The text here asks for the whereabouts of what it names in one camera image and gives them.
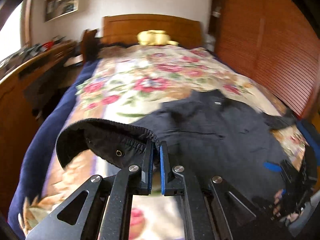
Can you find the wooden headboard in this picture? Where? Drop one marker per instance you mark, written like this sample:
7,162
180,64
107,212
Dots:
125,28

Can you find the wooden louvered wardrobe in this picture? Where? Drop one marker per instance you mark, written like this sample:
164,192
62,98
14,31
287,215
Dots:
271,42

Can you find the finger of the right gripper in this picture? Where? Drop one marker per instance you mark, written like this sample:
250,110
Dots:
272,166

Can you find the navy blue bedsheet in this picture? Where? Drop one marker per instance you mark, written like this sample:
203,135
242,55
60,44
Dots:
39,153

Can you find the floral bed blanket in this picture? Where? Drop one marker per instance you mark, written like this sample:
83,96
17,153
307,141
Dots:
128,84

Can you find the yellow plush toy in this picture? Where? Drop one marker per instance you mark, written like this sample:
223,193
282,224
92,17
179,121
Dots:
155,38

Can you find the long wooden desk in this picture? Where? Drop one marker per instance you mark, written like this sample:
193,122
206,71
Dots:
22,93

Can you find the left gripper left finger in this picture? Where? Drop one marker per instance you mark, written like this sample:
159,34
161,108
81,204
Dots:
101,207

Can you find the black jacket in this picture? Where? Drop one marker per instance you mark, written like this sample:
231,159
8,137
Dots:
208,132

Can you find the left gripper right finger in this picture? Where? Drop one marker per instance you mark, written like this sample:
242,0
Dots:
217,211

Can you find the window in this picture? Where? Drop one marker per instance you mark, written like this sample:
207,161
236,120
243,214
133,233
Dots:
10,35

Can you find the person's right hand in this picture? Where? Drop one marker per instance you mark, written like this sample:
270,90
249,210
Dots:
278,205

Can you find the wooden chair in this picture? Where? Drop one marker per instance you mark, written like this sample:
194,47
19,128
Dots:
89,46

